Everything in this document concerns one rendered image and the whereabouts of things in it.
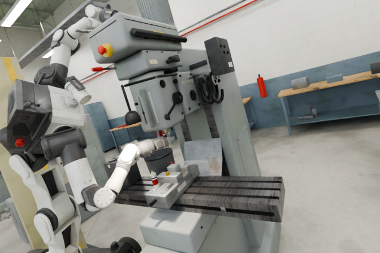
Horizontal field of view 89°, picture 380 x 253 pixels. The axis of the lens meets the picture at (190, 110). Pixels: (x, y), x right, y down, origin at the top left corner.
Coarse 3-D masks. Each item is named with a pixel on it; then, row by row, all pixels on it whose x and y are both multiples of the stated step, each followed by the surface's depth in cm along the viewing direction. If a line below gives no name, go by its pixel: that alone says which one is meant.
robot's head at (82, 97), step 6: (72, 90) 91; (84, 90) 93; (66, 96) 94; (72, 96) 93; (78, 96) 90; (84, 96) 91; (90, 96) 95; (72, 102) 94; (78, 102) 92; (84, 102) 95
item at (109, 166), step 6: (108, 162) 148; (114, 162) 143; (108, 168) 146; (114, 168) 143; (132, 168) 143; (138, 168) 148; (108, 174) 148; (132, 174) 142; (138, 174) 147; (126, 180) 139; (132, 180) 141
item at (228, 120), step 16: (224, 80) 146; (224, 96) 140; (240, 96) 172; (192, 112) 146; (208, 112) 139; (224, 112) 135; (240, 112) 164; (176, 128) 156; (192, 128) 149; (208, 128) 142; (224, 128) 136; (240, 128) 156; (224, 144) 138; (240, 144) 148; (224, 160) 141; (240, 160) 143; (256, 160) 177; (256, 224) 147; (256, 240) 144
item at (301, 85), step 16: (304, 80) 386; (336, 80) 354; (352, 80) 329; (288, 112) 451; (320, 112) 419; (336, 112) 389; (352, 112) 363; (368, 112) 341; (256, 128) 497; (288, 128) 399
